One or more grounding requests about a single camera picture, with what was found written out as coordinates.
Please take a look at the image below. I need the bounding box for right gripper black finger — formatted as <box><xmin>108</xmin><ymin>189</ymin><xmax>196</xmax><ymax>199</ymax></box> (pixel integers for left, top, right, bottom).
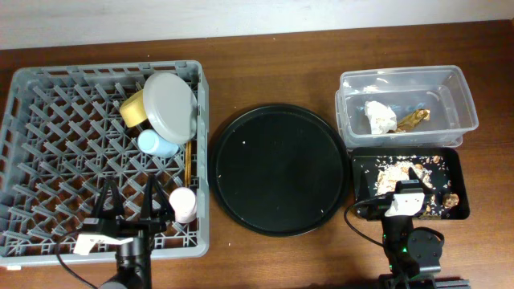
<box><xmin>358</xmin><ymin>170</ymin><xmax>371</xmax><ymax>199</ymax></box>
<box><xmin>408</xmin><ymin>168</ymin><xmax>430</xmax><ymax>194</ymax></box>

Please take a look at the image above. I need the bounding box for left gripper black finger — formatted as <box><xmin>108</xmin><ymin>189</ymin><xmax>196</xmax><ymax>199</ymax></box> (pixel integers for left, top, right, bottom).
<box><xmin>93</xmin><ymin>177</ymin><xmax>124</xmax><ymax>220</ymax></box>
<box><xmin>140</xmin><ymin>174</ymin><xmax>175</xmax><ymax>221</ymax></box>

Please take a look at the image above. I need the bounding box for peanut shells and rice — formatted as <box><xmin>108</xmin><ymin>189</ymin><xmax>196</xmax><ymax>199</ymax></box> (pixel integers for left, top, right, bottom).
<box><xmin>363</xmin><ymin>155</ymin><xmax>459</xmax><ymax>220</ymax></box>

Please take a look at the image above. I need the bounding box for pink plastic cup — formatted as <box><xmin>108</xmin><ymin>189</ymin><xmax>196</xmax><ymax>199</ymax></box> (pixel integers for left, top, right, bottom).
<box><xmin>169</xmin><ymin>187</ymin><xmax>197</xmax><ymax>224</ymax></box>

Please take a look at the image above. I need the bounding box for light blue plastic cup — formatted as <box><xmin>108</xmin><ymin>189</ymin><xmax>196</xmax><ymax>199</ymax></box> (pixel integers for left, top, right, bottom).
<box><xmin>137</xmin><ymin>129</ymin><xmax>179</xmax><ymax>158</ymax></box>

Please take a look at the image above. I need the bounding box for white paper napkin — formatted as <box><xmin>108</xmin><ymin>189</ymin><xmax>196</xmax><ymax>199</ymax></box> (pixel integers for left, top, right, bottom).
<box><xmin>365</xmin><ymin>101</ymin><xmax>398</xmax><ymax>135</ymax></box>

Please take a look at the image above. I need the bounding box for yellow plastic bowl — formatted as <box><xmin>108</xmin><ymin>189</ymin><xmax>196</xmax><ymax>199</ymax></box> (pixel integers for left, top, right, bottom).
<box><xmin>120</xmin><ymin>90</ymin><xmax>148</xmax><ymax>128</ymax></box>

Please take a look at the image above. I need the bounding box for pale grey round plate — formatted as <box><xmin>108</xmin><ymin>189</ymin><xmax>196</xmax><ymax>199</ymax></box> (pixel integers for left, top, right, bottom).
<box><xmin>143</xmin><ymin>72</ymin><xmax>198</xmax><ymax>145</ymax></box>

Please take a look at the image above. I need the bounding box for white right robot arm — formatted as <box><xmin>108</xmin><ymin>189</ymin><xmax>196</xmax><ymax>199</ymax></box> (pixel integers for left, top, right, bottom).
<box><xmin>357</xmin><ymin>169</ymin><xmax>471</xmax><ymax>289</ymax></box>

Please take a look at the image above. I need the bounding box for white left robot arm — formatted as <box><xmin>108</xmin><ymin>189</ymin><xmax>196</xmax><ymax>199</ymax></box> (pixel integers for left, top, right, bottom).
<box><xmin>74</xmin><ymin>175</ymin><xmax>175</xmax><ymax>288</ymax></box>

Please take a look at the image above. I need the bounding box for grey dishwasher rack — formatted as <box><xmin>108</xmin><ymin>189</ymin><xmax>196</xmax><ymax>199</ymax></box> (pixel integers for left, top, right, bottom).
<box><xmin>1</xmin><ymin>60</ymin><xmax>210</xmax><ymax>269</ymax></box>

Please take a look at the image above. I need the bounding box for black rectangular tray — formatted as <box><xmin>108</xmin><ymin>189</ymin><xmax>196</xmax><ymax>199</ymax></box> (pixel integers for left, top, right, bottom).
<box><xmin>349</xmin><ymin>146</ymin><xmax>470</xmax><ymax>221</ymax></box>

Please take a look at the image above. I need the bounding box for brown food wrapper scrap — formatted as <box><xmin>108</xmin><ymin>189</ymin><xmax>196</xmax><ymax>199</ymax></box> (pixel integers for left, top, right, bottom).
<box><xmin>394</xmin><ymin>109</ymin><xmax>430</xmax><ymax>133</ymax></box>

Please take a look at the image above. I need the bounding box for clear plastic bin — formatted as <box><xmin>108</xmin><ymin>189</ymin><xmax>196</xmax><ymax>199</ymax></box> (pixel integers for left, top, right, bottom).
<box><xmin>335</xmin><ymin>65</ymin><xmax>479</xmax><ymax>149</ymax></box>

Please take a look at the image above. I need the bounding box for round black tray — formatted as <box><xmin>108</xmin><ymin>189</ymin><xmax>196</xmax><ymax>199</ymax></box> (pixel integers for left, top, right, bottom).
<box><xmin>208</xmin><ymin>104</ymin><xmax>350</xmax><ymax>237</ymax></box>

